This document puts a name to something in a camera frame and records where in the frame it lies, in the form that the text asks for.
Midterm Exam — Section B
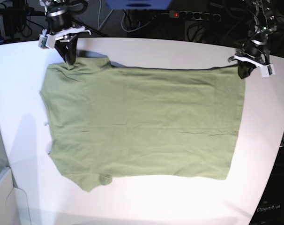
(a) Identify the left gripper, white bracket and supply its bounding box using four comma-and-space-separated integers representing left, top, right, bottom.
228, 35, 276, 79

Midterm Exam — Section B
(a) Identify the right gripper, white bracket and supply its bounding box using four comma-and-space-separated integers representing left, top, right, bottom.
39, 7, 91, 65

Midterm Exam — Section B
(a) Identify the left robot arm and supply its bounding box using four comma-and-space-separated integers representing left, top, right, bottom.
228, 0, 284, 79

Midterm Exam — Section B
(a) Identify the black power strip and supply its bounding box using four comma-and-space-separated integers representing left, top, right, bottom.
167, 10, 221, 22

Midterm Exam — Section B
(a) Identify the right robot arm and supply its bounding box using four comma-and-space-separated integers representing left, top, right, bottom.
38, 0, 91, 65

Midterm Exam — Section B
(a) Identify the black OpenArm base box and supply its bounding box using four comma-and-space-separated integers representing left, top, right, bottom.
250, 147, 284, 225

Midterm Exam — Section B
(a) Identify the white bin at left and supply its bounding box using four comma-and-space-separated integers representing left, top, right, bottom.
0, 167, 31, 225

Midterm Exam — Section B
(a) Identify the green T-shirt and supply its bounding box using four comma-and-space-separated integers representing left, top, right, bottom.
40, 57, 245, 192

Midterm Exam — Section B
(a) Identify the blue box overhead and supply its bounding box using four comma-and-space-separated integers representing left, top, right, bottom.
105, 0, 172, 10

